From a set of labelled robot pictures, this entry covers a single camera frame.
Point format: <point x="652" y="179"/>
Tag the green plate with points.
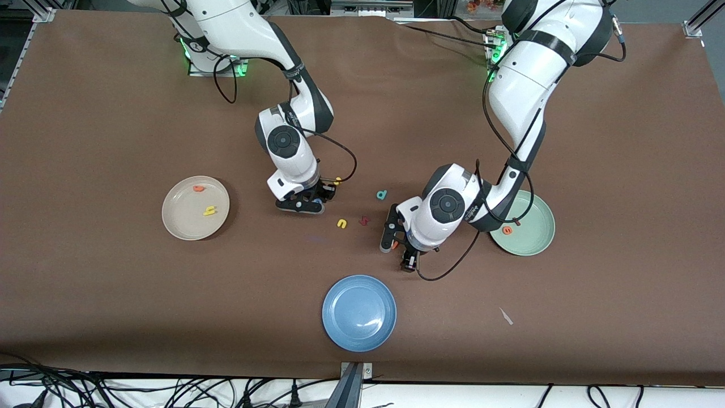
<point x="532" y="232"/>

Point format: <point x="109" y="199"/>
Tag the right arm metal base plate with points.
<point x="198" y="73"/>

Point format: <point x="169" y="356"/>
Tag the brown paper table cover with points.
<point x="362" y="113"/>

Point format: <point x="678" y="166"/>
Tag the aluminium corner bracket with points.
<point x="44" y="15"/>

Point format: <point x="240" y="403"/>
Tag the beige plate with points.
<point x="187" y="221"/>

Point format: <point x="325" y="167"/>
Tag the orange flowers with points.
<point x="481" y="4"/>

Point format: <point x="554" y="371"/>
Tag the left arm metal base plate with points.
<point x="491" y="39"/>

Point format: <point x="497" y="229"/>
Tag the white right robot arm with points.
<point x="238" y="28"/>

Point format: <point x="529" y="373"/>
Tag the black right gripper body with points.
<point x="324" y="190"/>

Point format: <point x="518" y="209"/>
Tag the white paper scrap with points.
<point x="506" y="316"/>

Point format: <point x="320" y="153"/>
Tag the blue plate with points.
<point x="359" y="313"/>

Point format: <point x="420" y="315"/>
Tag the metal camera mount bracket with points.
<point x="351" y="385"/>

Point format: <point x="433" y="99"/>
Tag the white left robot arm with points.
<point x="532" y="73"/>

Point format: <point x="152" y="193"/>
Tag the grey device box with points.
<point x="371" y="8"/>

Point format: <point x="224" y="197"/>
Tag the aluminium frame profile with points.
<point x="692" y="28"/>

